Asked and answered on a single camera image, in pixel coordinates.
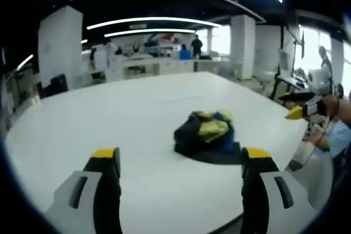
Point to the white machine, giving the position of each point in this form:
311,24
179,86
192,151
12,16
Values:
318,76

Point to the long white counter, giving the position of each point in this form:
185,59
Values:
164,65

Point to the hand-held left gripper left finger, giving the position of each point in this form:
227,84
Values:
105,190

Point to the person's light blue clothing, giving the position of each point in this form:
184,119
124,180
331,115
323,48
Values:
340,138

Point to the person's right hand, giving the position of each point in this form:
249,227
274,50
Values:
331,106

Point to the black frame desk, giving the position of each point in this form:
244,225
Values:
288,83

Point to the black yellow blue garment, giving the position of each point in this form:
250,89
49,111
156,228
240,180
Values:
204,135

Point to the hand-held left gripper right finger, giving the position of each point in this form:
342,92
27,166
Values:
253,190

